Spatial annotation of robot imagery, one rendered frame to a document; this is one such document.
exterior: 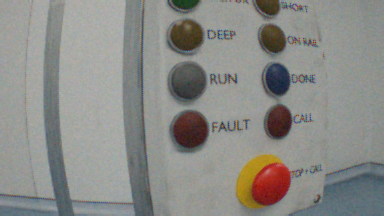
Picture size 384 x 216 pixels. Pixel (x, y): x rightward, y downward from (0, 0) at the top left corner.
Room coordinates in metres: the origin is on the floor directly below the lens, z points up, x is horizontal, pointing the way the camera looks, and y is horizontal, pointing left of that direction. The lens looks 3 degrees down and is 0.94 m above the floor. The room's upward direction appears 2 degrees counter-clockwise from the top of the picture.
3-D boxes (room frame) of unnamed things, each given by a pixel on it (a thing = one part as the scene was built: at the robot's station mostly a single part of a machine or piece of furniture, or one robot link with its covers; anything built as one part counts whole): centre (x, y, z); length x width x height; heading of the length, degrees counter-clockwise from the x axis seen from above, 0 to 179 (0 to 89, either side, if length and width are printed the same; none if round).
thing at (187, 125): (0.46, 0.00, 0.90); 0.03 x 0.01 x 0.03; 111
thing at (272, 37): (0.49, -0.07, 0.98); 0.03 x 0.01 x 0.03; 111
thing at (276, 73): (0.49, -0.07, 0.94); 0.03 x 0.01 x 0.03; 111
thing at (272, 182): (0.48, -0.06, 0.85); 0.04 x 0.04 x 0.04; 21
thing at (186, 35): (0.46, 0.00, 0.98); 0.03 x 0.01 x 0.03; 111
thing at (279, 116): (0.49, -0.07, 0.90); 0.03 x 0.01 x 0.03; 111
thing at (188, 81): (0.46, 0.00, 0.94); 0.03 x 0.01 x 0.03; 111
